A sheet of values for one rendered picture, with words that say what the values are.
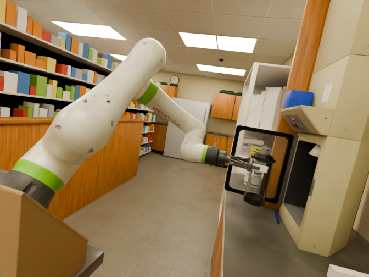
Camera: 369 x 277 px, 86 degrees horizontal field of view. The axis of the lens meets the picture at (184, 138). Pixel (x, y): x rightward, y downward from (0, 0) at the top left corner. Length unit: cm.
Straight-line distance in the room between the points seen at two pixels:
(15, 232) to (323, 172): 93
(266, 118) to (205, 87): 452
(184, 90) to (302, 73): 553
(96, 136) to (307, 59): 114
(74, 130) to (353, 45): 94
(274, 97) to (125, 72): 173
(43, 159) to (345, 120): 99
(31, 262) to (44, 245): 3
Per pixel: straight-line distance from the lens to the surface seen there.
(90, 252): 75
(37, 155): 63
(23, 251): 51
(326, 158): 93
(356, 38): 99
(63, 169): 63
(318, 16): 140
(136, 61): 69
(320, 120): 91
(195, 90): 655
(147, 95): 89
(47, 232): 53
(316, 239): 103
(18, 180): 61
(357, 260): 117
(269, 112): 216
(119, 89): 59
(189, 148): 96
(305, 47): 133
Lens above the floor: 141
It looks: 7 degrees down
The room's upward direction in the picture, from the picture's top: 10 degrees clockwise
